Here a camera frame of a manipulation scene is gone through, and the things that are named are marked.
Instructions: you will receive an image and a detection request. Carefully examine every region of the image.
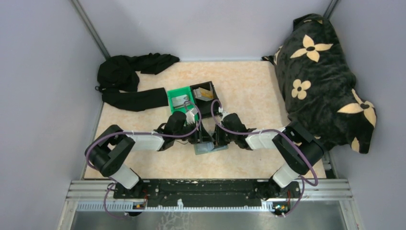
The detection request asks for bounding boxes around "green plastic bin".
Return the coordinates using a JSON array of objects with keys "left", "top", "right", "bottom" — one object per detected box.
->
[{"left": 167, "top": 87, "right": 197, "bottom": 115}]

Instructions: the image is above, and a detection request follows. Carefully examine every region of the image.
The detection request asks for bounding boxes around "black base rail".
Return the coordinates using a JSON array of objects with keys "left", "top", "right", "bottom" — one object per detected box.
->
[{"left": 113, "top": 179, "right": 300, "bottom": 207}]

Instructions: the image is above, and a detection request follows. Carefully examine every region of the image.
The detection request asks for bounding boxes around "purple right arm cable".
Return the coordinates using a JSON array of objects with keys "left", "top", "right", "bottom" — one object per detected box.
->
[{"left": 210, "top": 99, "right": 319, "bottom": 218}]

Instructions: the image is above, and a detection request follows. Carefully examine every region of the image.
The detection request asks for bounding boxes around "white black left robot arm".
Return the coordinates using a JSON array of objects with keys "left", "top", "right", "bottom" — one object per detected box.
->
[{"left": 85, "top": 107, "right": 203, "bottom": 198}]

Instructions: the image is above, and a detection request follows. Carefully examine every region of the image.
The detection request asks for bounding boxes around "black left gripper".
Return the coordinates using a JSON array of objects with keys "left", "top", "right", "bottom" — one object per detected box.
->
[{"left": 174, "top": 120, "right": 215, "bottom": 145}]

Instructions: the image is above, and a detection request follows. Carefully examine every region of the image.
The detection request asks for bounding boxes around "sage green card holder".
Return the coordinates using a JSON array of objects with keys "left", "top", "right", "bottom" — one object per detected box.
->
[{"left": 194, "top": 142, "right": 228, "bottom": 155}]

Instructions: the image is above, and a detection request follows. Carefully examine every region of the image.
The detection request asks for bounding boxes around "black cloth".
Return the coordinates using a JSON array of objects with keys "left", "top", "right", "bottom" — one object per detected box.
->
[{"left": 95, "top": 53, "right": 180, "bottom": 112}]

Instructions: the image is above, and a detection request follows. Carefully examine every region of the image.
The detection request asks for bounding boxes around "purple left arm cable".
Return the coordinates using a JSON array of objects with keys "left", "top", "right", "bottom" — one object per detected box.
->
[{"left": 85, "top": 100, "right": 203, "bottom": 220}]

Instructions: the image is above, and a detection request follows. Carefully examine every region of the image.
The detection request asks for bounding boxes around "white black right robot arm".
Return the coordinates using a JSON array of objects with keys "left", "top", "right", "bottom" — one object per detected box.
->
[{"left": 214, "top": 107, "right": 325, "bottom": 197}]

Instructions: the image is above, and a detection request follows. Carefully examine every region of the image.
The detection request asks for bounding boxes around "card stack in green bin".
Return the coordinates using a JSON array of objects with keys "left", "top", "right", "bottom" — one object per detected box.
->
[{"left": 171, "top": 94, "right": 189, "bottom": 109}]

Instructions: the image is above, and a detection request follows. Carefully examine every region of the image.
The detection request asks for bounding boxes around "gold credit card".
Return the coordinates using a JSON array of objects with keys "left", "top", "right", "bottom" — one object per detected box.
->
[{"left": 199, "top": 88, "right": 214, "bottom": 100}]

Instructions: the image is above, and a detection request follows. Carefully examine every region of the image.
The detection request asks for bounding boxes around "black plastic bin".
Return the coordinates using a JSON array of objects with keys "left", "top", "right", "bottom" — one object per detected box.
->
[{"left": 190, "top": 81, "right": 219, "bottom": 118}]

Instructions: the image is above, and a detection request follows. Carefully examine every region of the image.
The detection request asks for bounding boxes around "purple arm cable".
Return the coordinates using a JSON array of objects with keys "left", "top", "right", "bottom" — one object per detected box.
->
[
  {"left": 210, "top": 99, "right": 319, "bottom": 218},
  {"left": 85, "top": 100, "right": 203, "bottom": 220}
]

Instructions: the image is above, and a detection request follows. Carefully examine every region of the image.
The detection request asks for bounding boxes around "black floral blanket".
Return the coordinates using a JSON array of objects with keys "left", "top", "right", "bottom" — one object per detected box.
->
[{"left": 262, "top": 13, "right": 377, "bottom": 154}]

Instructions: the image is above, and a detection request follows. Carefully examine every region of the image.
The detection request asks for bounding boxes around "aluminium frame rail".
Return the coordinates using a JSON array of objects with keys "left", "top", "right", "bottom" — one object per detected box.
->
[{"left": 66, "top": 179, "right": 352, "bottom": 212}]

